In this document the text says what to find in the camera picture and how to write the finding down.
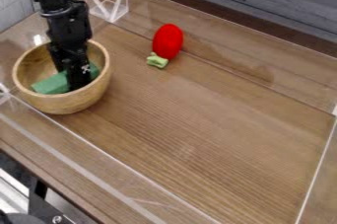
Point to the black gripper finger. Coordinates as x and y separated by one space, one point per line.
58 56
78 69

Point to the green rectangular block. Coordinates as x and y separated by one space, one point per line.
52 85

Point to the black metal table leg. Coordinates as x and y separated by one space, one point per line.
40 208

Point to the red plush strawberry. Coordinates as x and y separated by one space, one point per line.
167 45

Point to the brown wooden bowl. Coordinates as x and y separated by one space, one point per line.
35 66

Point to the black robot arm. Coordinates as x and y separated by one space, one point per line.
70 33

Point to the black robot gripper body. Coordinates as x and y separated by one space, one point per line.
70 28

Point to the clear acrylic corner bracket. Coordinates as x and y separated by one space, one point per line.
108 10

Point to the clear acrylic table barrier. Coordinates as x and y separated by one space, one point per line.
224 139

